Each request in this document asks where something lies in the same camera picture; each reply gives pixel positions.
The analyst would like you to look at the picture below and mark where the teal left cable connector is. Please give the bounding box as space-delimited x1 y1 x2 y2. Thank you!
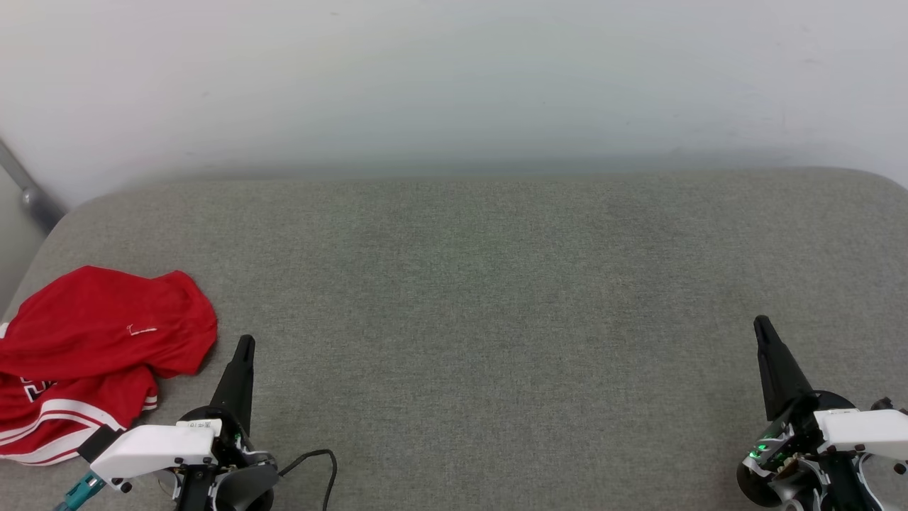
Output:
55 472 107 511

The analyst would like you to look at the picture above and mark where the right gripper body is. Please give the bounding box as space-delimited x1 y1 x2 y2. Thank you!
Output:
736 390 884 511

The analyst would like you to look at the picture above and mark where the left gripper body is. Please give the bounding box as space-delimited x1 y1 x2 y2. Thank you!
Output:
174 406 279 511

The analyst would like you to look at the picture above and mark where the grey fabric sofa cushion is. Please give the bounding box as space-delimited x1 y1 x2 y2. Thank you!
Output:
0 167 908 511

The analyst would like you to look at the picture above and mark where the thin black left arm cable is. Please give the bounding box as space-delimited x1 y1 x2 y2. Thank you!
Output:
278 449 338 511

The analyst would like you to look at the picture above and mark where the grey metal wall pole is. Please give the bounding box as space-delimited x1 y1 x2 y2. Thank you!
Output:
0 138 68 235

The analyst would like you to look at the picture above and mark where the red basketball jersey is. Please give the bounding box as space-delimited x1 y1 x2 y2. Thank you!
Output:
0 265 218 466

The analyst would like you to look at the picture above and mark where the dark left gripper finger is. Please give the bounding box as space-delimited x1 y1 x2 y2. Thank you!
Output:
210 335 256 435

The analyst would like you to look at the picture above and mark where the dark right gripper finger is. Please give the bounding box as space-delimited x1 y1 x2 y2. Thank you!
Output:
753 315 816 421

